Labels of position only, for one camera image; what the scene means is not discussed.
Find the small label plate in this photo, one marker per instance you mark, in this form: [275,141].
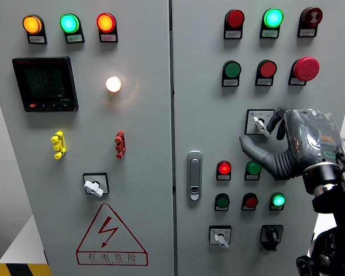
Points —
[275,208]
[220,209]
[264,82]
[233,34]
[306,33]
[223,177]
[36,39]
[230,82]
[269,34]
[247,209]
[296,82]
[251,177]
[108,37]
[74,38]

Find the small dark green lamp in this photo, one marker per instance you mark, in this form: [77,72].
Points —
[252,169]

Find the large red stop button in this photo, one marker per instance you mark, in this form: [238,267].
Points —
[306,69]

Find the small lit green lamp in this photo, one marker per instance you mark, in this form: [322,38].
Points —
[277,200]

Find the large red push button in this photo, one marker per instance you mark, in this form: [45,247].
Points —
[268,69]

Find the small red push button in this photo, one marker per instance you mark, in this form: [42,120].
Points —
[250,202]

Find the small lit red lamp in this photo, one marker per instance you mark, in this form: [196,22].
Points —
[223,168]

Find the large green push button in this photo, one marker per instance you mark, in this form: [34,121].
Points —
[232,69]

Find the pale grey cabinet door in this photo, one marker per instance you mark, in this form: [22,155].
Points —
[148,129]
[205,115]

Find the small green push button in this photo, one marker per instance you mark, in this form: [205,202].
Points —
[222,202]

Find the silver door lock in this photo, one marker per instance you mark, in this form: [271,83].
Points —
[194,175]

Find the dark red buzzer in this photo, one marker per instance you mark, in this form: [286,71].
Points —
[311,17]

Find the large green round lamp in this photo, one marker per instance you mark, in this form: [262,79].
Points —
[69,23]
[273,18]

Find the large red round lamp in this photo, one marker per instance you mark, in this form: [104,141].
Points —
[235,18]

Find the white round lamp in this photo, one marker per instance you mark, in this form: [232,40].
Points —
[113,84]

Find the red warning triangle sign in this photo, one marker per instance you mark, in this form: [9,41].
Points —
[108,230]

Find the orange-lit red-rimmed lamp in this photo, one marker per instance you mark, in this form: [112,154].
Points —
[105,23]

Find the black display meter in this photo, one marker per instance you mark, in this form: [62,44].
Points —
[44,83]

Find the large yellow round lamp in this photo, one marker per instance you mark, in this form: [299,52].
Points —
[32,24]

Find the black yellow striped tape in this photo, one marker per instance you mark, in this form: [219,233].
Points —
[15,270]

